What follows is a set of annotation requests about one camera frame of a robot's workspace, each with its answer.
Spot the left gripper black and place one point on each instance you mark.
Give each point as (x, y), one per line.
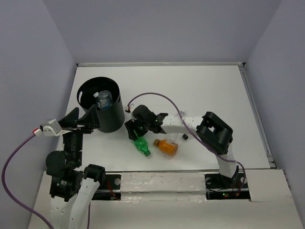
(70, 121)

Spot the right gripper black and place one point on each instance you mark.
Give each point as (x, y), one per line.
(130, 125)

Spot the green plastic bottle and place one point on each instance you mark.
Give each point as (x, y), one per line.
(141, 144)

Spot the clear bottle dark blue label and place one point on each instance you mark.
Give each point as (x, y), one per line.
(108, 98)

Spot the clear unlabelled plastic bottle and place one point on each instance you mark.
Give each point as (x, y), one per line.
(172, 137)

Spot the clear bottle black cap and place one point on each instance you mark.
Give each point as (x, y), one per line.
(185, 136)

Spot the clear bottle blue white label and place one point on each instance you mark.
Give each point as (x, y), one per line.
(97, 100)

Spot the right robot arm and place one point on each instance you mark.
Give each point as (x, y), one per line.
(209, 129)

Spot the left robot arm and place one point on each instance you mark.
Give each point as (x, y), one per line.
(71, 190)

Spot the black cylindrical bin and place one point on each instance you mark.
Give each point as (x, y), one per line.
(110, 119)

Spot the orange juice bottle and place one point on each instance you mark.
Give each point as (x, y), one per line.
(166, 146)

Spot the white foam strip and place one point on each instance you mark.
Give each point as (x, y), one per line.
(163, 186)

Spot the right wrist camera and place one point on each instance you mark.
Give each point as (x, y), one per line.
(129, 110)

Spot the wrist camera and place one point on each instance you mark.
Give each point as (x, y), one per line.
(52, 128)
(129, 110)

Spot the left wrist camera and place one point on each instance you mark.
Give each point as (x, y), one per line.
(52, 128)

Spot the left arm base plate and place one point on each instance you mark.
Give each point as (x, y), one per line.
(110, 190)

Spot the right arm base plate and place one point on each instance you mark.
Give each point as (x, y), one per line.
(217, 189)

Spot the aluminium table rail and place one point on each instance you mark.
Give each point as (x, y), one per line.
(137, 64)

